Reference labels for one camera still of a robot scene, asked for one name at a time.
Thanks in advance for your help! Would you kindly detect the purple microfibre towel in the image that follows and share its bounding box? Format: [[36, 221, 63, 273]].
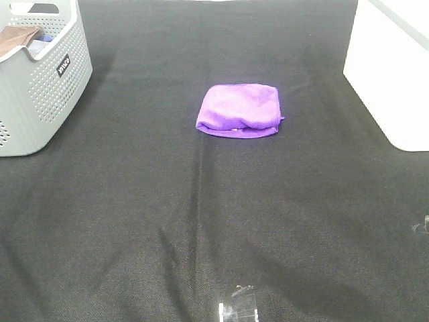
[[195, 83, 285, 139]]

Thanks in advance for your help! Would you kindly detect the black table cloth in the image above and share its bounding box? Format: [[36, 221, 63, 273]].
[[1, 1, 428, 321]]

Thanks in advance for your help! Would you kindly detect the grey perforated laundry basket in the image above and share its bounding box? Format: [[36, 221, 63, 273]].
[[1, 1, 93, 157]]

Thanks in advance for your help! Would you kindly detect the white storage box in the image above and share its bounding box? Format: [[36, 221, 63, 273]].
[[343, 1, 428, 152]]

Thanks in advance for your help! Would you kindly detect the blue cloth in basket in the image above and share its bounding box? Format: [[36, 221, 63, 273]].
[[27, 34, 54, 57]]

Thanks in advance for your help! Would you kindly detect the brown towel in basket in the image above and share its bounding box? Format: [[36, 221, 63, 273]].
[[1, 25, 42, 56]]

